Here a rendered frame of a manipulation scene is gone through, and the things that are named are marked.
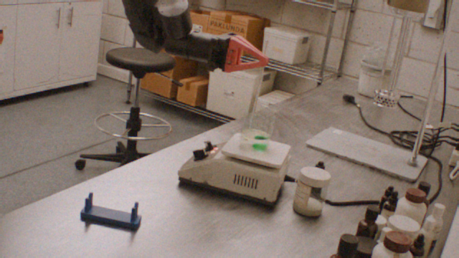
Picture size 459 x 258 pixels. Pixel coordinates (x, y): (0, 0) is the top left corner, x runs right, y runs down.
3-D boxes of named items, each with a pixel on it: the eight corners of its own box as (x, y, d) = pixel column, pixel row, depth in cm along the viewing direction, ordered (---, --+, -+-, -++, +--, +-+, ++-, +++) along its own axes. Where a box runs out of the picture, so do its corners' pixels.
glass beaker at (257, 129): (244, 140, 108) (251, 101, 106) (273, 149, 106) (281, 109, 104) (231, 150, 102) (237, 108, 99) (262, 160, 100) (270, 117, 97)
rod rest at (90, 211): (79, 217, 86) (79, 198, 85) (86, 208, 89) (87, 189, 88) (136, 229, 85) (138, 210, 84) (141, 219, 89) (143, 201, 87)
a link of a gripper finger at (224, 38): (275, 43, 100) (229, 33, 103) (264, 47, 94) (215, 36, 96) (268, 77, 102) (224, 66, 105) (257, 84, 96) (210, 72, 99)
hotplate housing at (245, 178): (175, 182, 105) (180, 145, 102) (197, 160, 117) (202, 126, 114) (284, 211, 100) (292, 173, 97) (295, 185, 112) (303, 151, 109)
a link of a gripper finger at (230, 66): (277, 41, 102) (232, 31, 105) (267, 46, 95) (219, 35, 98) (271, 75, 104) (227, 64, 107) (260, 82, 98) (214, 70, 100)
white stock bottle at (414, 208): (387, 228, 99) (401, 182, 96) (414, 236, 98) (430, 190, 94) (386, 241, 94) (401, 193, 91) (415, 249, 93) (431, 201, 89)
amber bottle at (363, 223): (358, 259, 87) (371, 213, 84) (346, 248, 90) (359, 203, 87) (374, 256, 89) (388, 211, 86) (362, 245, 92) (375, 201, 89)
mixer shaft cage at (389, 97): (368, 103, 132) (390, 6, 123) (375, 99, 137) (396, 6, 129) (394, 111, 129) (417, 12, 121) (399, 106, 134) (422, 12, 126)
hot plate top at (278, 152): (219, 154, 101) (219, 150, 101) (235, 135, 112) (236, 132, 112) (280, 169, 98) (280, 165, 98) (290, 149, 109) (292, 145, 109)
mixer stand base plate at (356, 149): (303, 145, 136) (304, 142, 136) (328, 129, 153) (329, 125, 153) (414, 183, 123) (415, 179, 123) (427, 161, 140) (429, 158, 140)
